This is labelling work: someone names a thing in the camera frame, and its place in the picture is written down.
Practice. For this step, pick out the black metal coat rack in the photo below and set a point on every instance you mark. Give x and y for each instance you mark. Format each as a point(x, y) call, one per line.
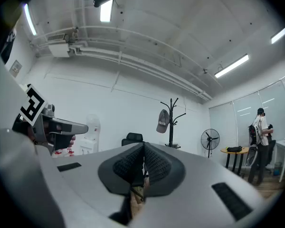
point(171, 127)

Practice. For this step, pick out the grey baseball cap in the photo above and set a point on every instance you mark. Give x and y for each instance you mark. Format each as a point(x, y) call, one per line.
point(162, 121)

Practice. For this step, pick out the long ceiling lamp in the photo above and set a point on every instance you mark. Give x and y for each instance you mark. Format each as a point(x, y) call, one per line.
point(106, 11)
point(279, 34)
point(29, 19)
point(231, 65)

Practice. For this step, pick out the person's left hand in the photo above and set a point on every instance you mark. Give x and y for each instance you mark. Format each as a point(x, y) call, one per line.
point(69, 142)

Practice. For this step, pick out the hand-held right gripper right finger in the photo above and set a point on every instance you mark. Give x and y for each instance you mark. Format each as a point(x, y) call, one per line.
point(192, 198)

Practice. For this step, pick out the black bag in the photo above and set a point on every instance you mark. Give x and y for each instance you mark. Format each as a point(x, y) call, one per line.
point(234, 148)

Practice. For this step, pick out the white ceiling air conditioner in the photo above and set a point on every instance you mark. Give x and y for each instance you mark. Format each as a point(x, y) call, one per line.
point(59, 50)

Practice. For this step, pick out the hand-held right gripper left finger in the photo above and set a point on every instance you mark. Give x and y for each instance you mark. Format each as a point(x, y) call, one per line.
point(85, 174)

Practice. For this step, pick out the white window blinds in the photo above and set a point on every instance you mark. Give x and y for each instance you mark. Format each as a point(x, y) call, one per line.
point(247, 117)

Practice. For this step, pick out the pile of clear water jugs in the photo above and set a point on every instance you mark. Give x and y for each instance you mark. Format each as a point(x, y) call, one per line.
point(61, 152)

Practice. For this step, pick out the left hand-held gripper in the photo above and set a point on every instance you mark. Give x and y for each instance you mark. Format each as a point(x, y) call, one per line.
point(33, 106)

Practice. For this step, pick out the black standing fan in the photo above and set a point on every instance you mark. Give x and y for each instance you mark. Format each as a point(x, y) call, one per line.
point(210, 138)

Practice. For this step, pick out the grey round device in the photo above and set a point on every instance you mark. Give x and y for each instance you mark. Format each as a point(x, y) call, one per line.
point(251, 155)

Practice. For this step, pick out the teal waste bin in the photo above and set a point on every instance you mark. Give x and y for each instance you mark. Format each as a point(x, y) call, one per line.
point(277, 168)

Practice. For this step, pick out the person's black top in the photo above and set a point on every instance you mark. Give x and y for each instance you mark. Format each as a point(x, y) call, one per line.
point(7, 43)

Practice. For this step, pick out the grey wall panel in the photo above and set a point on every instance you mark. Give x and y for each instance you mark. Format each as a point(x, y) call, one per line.
point(15, 68)

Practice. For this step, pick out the black mesh office chair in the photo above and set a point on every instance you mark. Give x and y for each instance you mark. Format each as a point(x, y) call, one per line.
point(132, 138)

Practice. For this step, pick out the white ceiling pipes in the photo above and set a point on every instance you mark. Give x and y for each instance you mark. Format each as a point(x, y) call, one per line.
point(133, 59)

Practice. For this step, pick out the round wooden side table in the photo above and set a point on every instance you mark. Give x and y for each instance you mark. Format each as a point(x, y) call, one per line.
point(235, 152)

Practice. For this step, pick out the white water dispenser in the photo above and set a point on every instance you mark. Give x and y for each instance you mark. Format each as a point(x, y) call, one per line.
point(89, 146)

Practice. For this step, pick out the large clear dispenser bottle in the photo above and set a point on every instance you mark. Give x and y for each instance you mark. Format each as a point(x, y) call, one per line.
point(93, 125)

